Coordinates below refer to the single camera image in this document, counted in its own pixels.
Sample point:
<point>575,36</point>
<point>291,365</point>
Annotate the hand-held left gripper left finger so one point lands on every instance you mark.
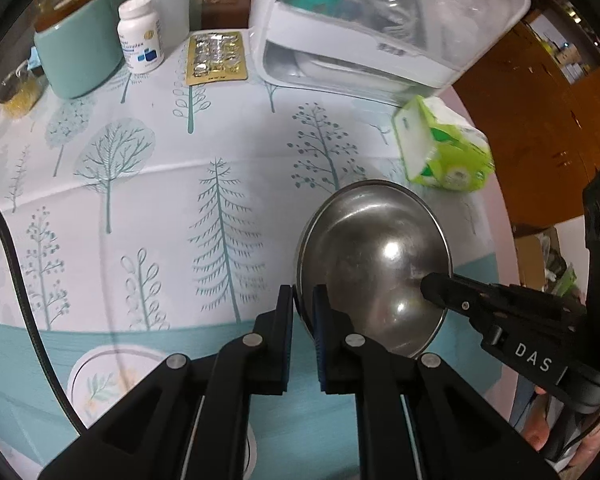
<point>282,340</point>

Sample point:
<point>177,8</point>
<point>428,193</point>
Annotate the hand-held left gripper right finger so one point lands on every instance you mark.
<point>320,340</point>

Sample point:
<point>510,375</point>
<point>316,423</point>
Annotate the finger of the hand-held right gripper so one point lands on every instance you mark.
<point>440,287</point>

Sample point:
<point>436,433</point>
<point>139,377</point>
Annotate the small steel bowl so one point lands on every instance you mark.
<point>370,260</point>

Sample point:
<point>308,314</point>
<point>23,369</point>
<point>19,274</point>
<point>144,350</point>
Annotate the person's right hand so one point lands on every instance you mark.
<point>535,435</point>

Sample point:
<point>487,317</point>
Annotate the green packet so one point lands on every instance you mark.
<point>565,277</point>

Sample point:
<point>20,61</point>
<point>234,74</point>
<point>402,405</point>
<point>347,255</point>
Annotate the cardboard box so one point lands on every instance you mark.
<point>530,255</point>

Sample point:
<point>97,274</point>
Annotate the green tissue pack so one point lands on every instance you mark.
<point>445,150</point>

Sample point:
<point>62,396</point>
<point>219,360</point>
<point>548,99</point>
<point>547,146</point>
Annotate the tree print tablecloth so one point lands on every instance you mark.
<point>130,210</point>

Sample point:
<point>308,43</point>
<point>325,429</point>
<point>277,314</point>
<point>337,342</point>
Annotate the white plastic dish container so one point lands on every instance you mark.
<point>330,60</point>

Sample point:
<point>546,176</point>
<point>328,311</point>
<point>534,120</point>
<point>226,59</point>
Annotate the gold blister pack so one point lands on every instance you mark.
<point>215,57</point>

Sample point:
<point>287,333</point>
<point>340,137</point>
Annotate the white pill bottle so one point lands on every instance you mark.
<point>140,35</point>

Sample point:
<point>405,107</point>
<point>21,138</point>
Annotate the translucent squeeze bottle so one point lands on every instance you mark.
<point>172,5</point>

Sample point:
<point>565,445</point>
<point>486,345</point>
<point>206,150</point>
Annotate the glass jar with yellow contents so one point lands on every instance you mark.
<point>22,97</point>

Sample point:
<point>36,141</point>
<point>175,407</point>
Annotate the teal canister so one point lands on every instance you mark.
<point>75,50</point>

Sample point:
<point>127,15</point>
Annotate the blue face mask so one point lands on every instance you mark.
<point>35,57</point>

